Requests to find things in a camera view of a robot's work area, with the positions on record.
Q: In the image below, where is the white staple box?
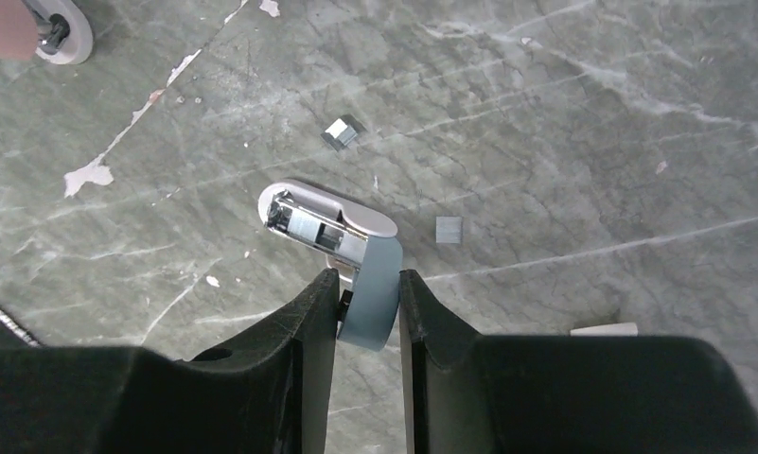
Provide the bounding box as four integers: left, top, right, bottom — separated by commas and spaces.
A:
570, 323, 639, 337

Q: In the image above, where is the loose staple strip on table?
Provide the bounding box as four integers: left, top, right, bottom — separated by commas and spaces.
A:
435, 216, 463, 245

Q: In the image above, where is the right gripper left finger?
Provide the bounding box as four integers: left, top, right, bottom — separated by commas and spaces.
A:
0, 271, 339, 453

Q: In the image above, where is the blue mini stapler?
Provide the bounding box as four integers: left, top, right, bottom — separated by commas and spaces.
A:
257, 179, 403, 351

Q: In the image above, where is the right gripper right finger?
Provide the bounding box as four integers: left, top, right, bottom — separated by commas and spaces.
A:
399, 270, 758, 453

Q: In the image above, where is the pink mini stapler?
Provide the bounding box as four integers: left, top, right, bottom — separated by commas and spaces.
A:
0, 0, 95, 65

